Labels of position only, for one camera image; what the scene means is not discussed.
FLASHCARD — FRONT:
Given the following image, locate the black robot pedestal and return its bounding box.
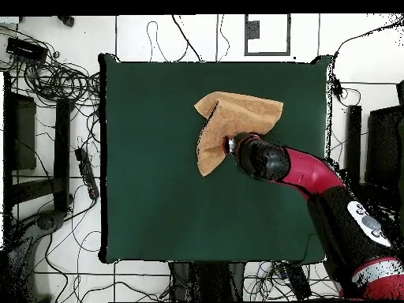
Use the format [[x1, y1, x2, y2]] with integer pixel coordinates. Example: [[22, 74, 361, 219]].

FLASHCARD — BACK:
[[169, 261, 247, 302]]

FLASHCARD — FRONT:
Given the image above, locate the black frame stand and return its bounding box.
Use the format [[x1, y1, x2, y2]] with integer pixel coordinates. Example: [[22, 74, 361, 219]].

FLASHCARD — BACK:
[[342, 80, 404, 219], [2, 71, 76, 219]]

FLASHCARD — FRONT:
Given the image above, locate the small grey square plate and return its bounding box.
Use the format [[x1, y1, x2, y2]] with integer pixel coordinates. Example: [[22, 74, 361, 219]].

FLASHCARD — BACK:
[[245, 20, 260, 39]]

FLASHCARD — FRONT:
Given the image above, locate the thin looped black cable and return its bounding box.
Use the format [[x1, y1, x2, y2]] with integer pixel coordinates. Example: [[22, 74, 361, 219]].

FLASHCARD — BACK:
[[145, 20, 190, 63]]

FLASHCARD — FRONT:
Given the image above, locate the tan terry towel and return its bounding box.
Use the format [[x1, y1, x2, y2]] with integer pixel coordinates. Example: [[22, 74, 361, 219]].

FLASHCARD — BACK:
[[193, 91, 284, 178]]

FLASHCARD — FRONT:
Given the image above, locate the black power strip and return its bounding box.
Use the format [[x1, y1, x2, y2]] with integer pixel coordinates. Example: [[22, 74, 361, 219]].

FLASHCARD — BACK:
[[73, 147, 100, 201]]

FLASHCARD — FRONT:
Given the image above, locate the blue and black cable bundle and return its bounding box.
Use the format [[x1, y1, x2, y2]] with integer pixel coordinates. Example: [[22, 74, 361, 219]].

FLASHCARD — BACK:
[[242, 260, 326, 302]]

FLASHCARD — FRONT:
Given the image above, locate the grey rectangular floor frame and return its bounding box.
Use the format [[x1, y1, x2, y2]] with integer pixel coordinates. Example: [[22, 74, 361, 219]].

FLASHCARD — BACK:
[[243, 13, 292, 57]]

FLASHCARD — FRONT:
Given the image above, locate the long black cable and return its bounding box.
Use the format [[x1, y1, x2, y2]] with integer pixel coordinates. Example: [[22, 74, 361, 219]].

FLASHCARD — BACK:
[[332, 15, 404, 59]]

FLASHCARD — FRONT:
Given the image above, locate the black cable tangle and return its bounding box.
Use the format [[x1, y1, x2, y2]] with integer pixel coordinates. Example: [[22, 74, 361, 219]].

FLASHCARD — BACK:
[[0, 24, 102, 108]]

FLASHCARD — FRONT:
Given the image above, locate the small dark object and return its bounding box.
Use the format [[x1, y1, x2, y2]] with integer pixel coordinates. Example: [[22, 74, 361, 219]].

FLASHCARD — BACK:
[[56, 15, 76, 28]]

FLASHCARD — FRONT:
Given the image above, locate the black rectangular box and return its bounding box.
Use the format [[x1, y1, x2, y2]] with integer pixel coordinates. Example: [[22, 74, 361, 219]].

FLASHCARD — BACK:
[[5, 36, 49, 62]]

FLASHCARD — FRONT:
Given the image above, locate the black plug adapter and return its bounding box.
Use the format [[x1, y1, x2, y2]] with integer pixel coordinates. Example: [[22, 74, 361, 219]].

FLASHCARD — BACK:
[[331, 78, 344, 102]]

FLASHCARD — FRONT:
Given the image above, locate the grey stand base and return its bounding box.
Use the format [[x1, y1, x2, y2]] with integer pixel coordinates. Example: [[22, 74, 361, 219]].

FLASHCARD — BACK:
[[2, 209, 69, 302]]

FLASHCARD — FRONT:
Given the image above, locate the dark green tablecloth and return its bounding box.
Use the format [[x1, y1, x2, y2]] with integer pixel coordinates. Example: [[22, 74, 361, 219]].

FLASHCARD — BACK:
[[98, 52, 332, 265]]

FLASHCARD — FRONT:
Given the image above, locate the thick black cable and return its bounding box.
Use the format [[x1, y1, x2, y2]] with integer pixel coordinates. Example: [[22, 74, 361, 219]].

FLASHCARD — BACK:
[[170, 13, 203, 63]]

